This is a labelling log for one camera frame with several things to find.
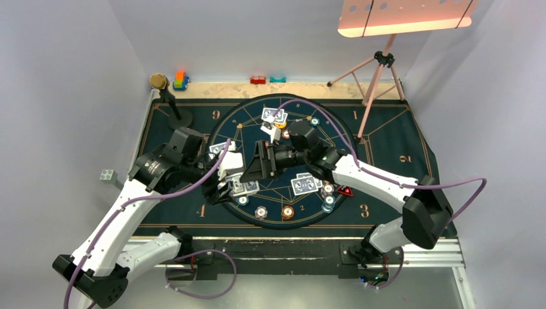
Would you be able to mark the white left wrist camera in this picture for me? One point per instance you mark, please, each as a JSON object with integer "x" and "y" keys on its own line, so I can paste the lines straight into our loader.
{"x": 230, "y": 163}

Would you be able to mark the orange chip stack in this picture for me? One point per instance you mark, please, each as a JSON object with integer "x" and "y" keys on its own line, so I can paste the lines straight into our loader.
{"x": 287, "y": 212}

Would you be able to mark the teal toy block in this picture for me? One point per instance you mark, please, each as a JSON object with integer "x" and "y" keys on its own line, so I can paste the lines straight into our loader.
{"x": 277, "y": 79}

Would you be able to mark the red toy block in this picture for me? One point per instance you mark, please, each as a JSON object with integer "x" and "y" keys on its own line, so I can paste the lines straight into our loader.
{"x": 258, "y": 79}

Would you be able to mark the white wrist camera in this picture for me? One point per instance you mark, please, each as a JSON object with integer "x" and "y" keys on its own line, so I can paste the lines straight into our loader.
{"x": 272, "y": 131}
{"x": 230, "y": 163}

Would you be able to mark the grey lego brick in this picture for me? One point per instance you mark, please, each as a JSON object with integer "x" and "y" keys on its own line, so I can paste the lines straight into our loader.
{"x": 109, "y": 176}

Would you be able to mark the orange blue toy block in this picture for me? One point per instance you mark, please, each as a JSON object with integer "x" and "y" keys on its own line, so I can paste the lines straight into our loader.
{"x": 181, "y": 80}

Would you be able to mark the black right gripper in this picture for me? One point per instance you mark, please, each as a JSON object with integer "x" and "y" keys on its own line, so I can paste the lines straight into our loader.
{"x": 260, "y": 168}

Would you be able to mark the aluminium frame rail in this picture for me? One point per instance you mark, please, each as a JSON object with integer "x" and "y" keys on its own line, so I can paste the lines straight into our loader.
{"x": 206, "y": 258}

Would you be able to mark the blue card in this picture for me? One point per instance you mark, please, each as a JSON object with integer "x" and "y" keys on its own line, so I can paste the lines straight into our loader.
{"x": 267, "y": 112}
{"x": 216, "y": 149}
{"x": 301, "y": 186}

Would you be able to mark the pink tripod stand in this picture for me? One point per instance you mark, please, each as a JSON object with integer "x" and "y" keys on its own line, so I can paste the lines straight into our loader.
{"x": 385, "y": 61}

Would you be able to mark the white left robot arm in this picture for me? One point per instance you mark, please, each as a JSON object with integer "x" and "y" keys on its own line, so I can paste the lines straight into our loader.
{"x": 100, "y": 269}

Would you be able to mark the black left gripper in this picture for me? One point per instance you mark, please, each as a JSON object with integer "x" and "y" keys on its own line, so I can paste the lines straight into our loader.
{"x": 213, "y": 195}

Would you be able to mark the round blue poker mat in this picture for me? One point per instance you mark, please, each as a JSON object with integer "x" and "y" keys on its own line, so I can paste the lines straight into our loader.
{"x": 240, "y": 119}

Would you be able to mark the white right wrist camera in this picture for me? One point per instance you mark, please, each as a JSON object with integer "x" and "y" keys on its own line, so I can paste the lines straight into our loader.
{"x": 272, "y": 131}

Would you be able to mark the gold round microphone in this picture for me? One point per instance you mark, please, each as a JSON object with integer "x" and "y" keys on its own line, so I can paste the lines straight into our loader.
{"x": 158, "y": 81}

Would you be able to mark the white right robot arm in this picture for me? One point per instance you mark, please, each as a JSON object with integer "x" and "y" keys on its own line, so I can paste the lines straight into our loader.
{"x": 423, "y": 207}

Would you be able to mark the red triangular dealer button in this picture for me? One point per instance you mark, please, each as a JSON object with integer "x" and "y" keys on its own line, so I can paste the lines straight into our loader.
{"x": 345, "y": 190}

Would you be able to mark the blue playing card deck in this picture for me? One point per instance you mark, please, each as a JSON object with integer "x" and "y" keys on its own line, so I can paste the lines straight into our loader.
{"x": 243, "y": 188}

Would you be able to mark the pink perforated light panel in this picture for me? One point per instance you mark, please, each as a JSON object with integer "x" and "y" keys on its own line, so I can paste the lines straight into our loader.
{"x": 386, "y": 17}

